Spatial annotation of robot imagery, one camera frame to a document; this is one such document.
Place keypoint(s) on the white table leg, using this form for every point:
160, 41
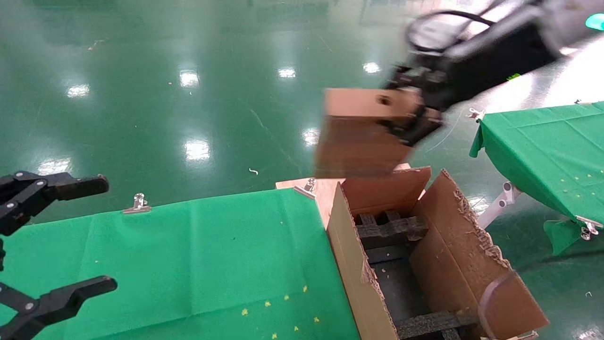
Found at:
500, 204

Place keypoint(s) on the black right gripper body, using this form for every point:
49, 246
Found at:
495, 61

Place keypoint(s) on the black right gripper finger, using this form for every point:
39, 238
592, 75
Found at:
415, 78
415, 125

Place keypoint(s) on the green cloth side table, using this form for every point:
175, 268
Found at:
552, 146

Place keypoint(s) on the clear tape strip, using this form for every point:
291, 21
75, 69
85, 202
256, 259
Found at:
486, 295

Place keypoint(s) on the large open cardboard carton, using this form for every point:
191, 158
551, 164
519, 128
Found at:
453, 255

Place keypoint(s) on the black foam insert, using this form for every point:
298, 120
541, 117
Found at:
434, 323
391, 231

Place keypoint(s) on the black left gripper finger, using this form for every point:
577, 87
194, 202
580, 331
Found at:
56, 300
56, 186

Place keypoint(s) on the green table cloth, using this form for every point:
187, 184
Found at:
188, 264

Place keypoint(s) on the small brown cardboard box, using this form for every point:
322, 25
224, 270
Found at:
358, 146

